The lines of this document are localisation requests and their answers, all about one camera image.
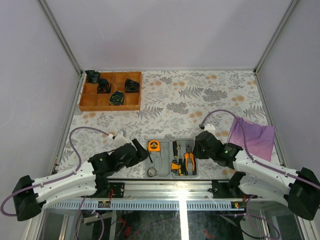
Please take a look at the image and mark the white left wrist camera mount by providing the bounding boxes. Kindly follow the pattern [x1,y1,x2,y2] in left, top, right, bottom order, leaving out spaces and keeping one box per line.
[108,131,131,148]

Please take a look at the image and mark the large black yellow screwdriver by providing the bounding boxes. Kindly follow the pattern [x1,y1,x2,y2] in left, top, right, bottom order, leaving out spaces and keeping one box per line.
[178,158,185,176]

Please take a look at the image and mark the orange wooden compartment tray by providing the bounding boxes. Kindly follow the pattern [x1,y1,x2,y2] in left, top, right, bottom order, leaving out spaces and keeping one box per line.
[78,70,142,112]

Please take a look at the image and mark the black tape roll top-left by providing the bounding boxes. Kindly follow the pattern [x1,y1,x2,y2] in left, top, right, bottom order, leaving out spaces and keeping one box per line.
[85,70,101,84]

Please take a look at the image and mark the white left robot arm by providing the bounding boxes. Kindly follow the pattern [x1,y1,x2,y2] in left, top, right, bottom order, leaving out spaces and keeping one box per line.
[12,139,150,222]

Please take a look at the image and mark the aluminium front rail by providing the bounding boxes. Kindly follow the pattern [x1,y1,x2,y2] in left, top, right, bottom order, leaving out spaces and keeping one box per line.
[44,178,251,201]

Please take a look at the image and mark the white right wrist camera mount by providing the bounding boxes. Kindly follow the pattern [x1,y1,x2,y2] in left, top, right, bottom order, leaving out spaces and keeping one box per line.
[199,123,216,135]

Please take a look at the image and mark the purple princess print bag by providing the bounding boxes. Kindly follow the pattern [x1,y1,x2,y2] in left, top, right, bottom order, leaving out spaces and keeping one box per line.
[227,117,276,162]

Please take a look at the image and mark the black tape roll right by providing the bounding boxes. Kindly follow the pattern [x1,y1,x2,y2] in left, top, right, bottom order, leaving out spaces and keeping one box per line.
[124,78,140,93]

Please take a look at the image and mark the small black yellow screwdriver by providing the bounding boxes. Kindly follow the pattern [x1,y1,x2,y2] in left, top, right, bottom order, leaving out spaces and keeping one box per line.
[172,141,179,159]

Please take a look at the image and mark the orange black pliers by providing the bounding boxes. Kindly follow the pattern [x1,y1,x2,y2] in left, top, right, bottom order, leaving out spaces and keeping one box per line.
[183,144,197,176]

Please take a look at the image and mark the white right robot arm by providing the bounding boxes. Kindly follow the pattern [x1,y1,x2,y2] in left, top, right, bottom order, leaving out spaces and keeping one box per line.
[193,130,320,221]

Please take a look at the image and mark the grey plastic tool case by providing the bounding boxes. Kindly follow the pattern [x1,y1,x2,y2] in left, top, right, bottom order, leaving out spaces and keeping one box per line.
[145,138,199,179]

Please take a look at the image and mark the black blue tape roll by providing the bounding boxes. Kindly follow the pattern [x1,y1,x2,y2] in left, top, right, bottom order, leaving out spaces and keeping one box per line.
[109,90,125,106]

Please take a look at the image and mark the black electrical tape roll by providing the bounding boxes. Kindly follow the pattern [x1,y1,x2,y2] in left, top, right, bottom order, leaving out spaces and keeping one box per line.
[147,167,157,178]

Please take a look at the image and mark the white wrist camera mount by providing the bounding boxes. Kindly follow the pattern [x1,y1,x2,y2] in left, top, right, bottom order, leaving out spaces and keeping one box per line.
[199,123,216,135]
[108,131,131,148]

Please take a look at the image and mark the orange tape measure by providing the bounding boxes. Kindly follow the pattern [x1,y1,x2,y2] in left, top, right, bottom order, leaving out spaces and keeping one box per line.
[147,139,161,163]

